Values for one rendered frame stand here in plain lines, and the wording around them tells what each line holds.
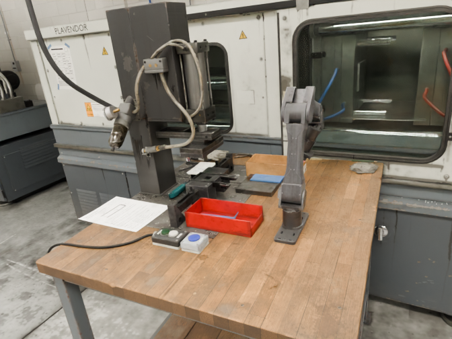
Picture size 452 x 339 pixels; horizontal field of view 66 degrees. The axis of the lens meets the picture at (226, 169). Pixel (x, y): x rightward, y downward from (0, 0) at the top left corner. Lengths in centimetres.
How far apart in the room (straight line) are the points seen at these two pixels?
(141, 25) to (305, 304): 106
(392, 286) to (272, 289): 128
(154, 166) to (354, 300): 94
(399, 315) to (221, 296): 149
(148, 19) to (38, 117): 323
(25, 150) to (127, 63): 306
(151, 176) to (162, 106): 32
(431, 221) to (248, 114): 106
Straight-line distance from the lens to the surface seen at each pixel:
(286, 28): 180
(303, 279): 100
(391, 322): 225
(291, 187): 115
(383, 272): 214
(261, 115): 196
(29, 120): 442
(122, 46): 146
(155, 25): 135
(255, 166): 161
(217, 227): 121
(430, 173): 182
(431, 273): 210
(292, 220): 117
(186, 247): 113
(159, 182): 153
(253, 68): 193
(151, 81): 140
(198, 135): 136
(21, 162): 438
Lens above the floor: 153
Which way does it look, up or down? 21 degrees down
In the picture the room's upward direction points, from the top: 6 degrees counter-clockwise
